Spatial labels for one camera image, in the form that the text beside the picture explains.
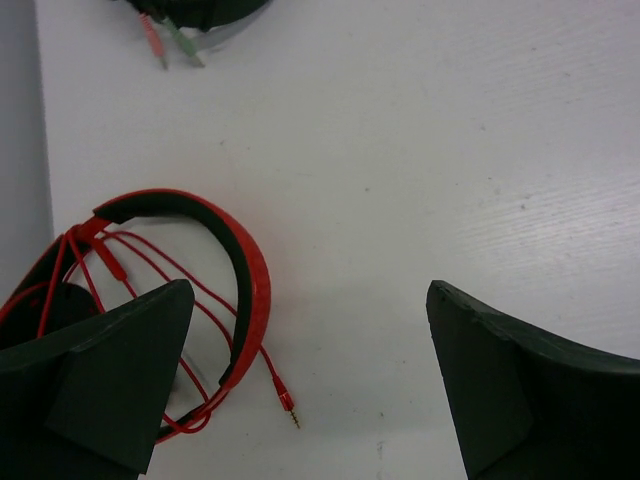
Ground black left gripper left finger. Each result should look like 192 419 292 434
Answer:
1 280 194 479

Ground red headphones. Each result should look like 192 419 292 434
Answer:
1 188 295 443

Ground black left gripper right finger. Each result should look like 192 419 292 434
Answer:
426 280 639 479

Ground black headphones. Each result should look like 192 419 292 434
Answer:
126 0 272 71

